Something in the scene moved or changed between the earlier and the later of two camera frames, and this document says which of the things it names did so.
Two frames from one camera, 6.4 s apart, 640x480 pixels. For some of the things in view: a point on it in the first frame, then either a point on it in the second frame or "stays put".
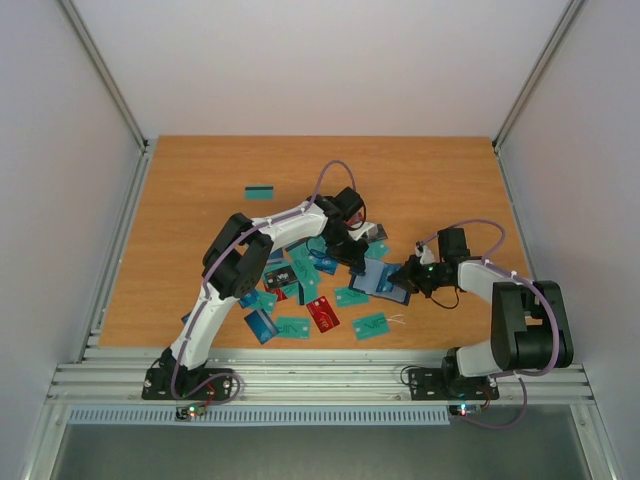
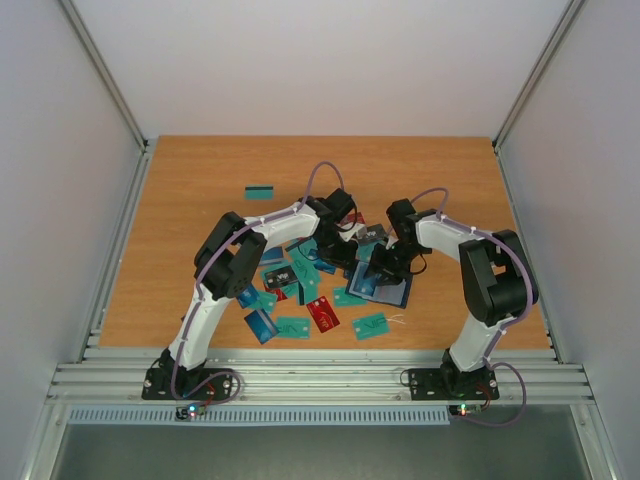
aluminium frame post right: [555, 38] stays put
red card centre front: [322, 314] stays put
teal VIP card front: [294, 327] stays put
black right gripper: [412, 275] to [388, 262]
